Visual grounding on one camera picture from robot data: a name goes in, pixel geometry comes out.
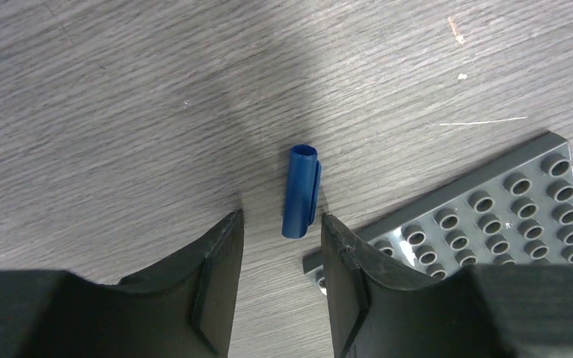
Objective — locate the blue marker cap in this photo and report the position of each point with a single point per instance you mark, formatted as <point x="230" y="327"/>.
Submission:
<point x="302" y="191"/>

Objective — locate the grey lego baseplate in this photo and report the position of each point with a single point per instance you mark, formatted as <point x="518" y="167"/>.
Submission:
<point x="515" y="209"/>

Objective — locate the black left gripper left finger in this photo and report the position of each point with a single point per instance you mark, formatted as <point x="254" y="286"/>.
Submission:
<point x="180" y="306"/>

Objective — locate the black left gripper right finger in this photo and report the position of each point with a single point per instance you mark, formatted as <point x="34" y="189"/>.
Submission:
<point x="379" y="307"/>

